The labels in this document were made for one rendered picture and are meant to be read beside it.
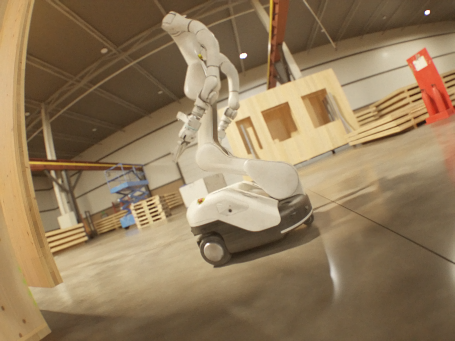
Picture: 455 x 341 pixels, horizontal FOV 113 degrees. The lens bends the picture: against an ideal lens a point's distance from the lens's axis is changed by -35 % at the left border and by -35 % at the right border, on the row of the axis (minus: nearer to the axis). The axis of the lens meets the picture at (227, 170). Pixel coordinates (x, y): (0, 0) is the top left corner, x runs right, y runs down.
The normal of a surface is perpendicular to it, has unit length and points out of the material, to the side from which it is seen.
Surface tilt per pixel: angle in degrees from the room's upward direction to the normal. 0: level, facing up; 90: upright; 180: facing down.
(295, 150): 90
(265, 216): 90
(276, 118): 90
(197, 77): 91
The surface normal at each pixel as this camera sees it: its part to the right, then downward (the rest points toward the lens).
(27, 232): -0.24, 0.04
